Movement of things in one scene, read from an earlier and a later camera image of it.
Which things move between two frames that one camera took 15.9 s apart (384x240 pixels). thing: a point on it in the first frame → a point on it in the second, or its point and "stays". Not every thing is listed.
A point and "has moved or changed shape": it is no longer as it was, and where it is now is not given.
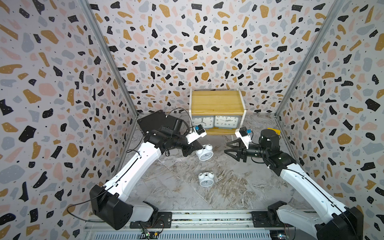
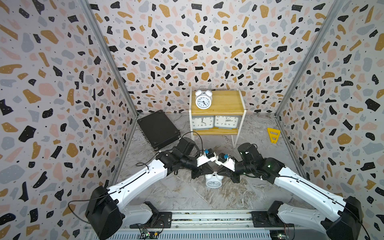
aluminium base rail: x=196 y=225 stays
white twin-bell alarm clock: x=206 y=153 has moved or changed shape
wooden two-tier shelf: x=218 y=103 stays
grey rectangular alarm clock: x=207 y=121 stays
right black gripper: x=241 y=152 → x=229 y=173
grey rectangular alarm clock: x=226 y=122 stays
